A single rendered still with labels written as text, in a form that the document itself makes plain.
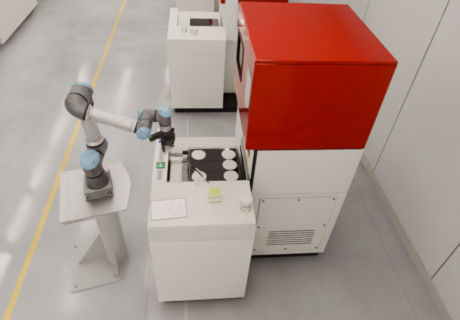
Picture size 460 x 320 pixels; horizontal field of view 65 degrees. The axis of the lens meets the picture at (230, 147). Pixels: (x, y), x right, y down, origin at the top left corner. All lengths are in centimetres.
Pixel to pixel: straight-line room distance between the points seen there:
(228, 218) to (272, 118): 63
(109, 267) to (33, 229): 81
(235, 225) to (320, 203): 78
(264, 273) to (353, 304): 70
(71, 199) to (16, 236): 113
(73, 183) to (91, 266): 82
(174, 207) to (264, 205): 69
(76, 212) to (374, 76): 192
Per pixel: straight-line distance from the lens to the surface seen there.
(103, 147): 246
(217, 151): 265
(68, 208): 253
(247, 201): 213
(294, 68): 191
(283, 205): 261
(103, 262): 321
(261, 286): 305
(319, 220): 284
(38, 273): 333
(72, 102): 214
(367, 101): 218
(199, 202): 223
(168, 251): 233
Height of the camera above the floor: 267
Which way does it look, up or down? 41 degrees down
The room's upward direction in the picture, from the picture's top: 4 degrees clockwise
